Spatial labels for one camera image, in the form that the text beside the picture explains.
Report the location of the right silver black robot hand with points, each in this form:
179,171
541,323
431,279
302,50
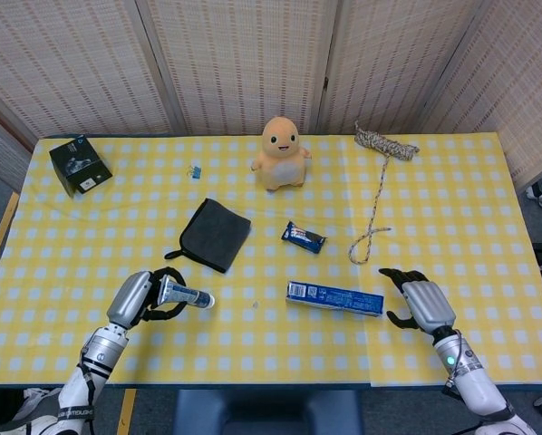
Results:
427,303

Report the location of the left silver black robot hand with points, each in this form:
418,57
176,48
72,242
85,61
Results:
128,299

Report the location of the blue white toothpaste tube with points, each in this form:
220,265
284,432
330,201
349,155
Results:
189,295

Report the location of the blue toothpaste box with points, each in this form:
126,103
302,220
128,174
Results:
334,300

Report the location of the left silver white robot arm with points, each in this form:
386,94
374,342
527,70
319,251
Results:
99,358

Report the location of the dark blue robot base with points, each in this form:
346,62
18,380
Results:
266,412

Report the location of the black cardboard product box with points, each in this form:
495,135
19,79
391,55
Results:
78,165

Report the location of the yellow white checkered tablecloth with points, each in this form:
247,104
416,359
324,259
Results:
434,204

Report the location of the dark grey folded cloth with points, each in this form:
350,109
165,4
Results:
216,235

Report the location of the blue snack bar wrapper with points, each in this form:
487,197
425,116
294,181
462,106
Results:
303,237

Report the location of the blue binder clip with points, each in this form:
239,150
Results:
196,173

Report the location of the orange plush toy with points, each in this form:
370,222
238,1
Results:
280,158

